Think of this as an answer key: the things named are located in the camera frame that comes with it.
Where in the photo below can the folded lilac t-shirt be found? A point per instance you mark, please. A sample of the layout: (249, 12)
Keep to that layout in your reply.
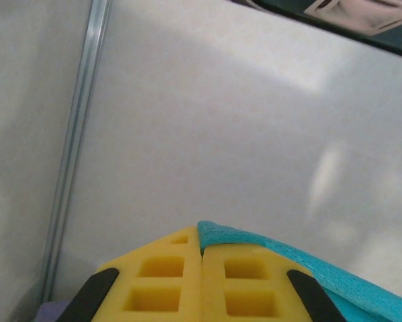
(51, 312)

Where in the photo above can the aluminium frame post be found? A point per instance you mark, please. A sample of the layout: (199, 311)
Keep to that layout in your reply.
(76, 134)

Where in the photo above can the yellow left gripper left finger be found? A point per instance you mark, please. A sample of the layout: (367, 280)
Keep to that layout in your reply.
(187, 268)

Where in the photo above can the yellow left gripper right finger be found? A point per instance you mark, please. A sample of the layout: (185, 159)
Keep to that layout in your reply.
(214, 285)

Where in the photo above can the teal t-shirt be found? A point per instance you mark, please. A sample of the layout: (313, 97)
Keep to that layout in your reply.
(355, 285)

